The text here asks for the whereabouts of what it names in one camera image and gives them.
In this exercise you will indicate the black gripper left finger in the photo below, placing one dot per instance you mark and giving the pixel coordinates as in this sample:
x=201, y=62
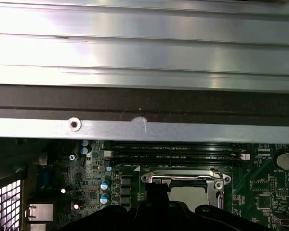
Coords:
x=147, y=216

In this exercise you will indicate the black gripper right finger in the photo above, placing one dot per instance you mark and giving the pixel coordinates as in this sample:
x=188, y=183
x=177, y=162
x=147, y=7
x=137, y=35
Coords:
x=173, y=216

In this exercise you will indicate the silver green CPU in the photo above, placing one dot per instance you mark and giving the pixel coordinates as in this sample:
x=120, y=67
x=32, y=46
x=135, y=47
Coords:
x=187, y=196

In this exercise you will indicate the metal locking lever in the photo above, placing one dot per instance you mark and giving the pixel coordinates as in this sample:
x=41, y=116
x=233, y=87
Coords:
x=183, y=172

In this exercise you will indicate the metal socket cover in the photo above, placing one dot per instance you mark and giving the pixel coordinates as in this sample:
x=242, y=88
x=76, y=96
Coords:
x=217, y=195

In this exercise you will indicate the black clip RAM slot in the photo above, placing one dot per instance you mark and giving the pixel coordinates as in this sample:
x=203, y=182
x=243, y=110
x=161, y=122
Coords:
x=173, y=148
x=173, y=162

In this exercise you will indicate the CPU socket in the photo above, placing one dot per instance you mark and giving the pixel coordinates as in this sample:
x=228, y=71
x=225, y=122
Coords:
x=227, y=178

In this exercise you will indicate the white clip RAM slot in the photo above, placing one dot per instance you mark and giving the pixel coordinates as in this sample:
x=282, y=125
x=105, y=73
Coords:
x=245, y=157

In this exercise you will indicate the green motherboard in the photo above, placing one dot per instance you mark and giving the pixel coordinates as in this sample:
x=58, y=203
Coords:
x=245, y=173

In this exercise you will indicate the black PC case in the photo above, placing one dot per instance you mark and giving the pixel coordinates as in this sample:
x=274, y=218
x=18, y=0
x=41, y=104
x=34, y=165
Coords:
x=183, y=131

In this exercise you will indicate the silver rear port block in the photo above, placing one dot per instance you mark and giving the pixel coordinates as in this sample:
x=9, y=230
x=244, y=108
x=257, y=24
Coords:
x=41, y=211

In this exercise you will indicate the blue rear port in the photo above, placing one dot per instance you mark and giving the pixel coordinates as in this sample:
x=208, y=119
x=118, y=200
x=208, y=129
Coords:
x=43, y=178

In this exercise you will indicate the round coin battery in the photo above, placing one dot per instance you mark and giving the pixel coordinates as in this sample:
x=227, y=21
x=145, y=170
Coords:
x=283, y=160

